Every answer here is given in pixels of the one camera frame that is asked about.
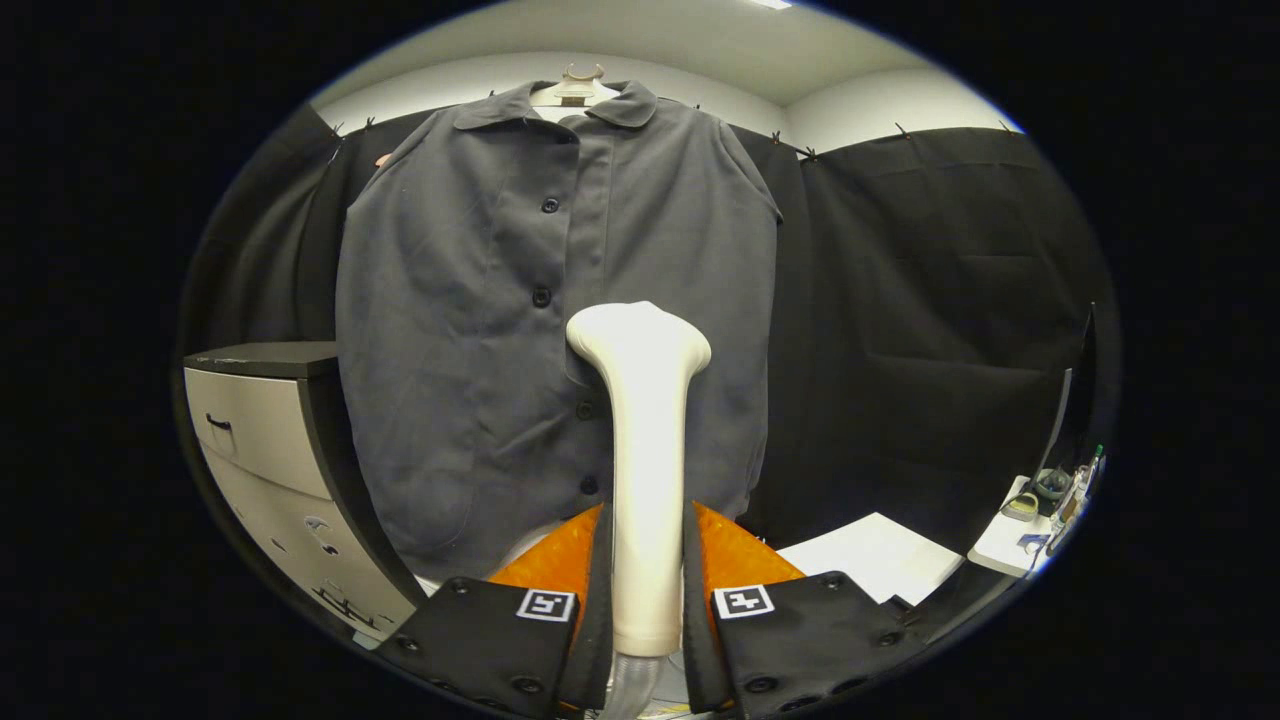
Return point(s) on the white side table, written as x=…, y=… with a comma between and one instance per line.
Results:
x=995, y=550

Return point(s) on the black backdrop cloth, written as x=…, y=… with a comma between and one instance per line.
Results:
x=920, y=300

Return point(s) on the square ceiling light panel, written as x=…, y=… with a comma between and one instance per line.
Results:
x=772, y=3

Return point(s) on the grey drawer cabinet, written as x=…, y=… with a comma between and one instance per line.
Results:
x=260, y=440

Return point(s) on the white flat board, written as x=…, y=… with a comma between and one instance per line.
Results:
x=870, y=555

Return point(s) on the small black block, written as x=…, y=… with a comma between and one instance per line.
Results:
x=897, y=604

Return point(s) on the yellowish tape roll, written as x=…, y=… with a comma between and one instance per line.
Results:
x=1010, y=510

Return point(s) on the black monitor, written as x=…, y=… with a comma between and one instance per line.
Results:
x=1082, y=400

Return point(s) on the dark grey button shirt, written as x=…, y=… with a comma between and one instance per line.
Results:
x=450, y=350

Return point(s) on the cream mannequin torso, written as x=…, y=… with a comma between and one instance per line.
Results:
x=575, y=92

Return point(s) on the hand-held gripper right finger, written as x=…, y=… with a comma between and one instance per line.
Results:
x=693, y=620

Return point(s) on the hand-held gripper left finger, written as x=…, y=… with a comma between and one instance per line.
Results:
x=600, y=620

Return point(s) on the white garment steamer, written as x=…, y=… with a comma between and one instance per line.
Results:
x=645, y=480

